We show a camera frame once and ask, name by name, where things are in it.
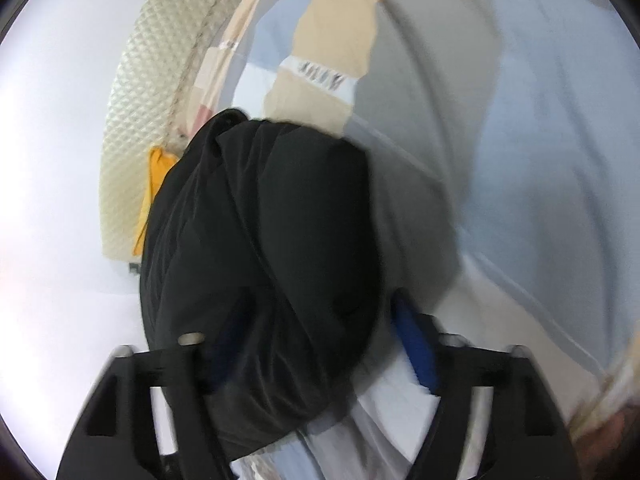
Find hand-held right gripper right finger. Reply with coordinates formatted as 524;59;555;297
390;294;585;480

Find cream quilted headboard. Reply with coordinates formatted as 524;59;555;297
100;0;273;261

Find black puffer jacket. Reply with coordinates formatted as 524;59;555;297
139;107;463;463

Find yellow pillow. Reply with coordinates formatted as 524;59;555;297
131;146;181;256

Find patchwork bed quilt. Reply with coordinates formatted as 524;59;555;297
172;0;640;480

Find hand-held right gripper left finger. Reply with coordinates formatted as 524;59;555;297
55;305;261;480

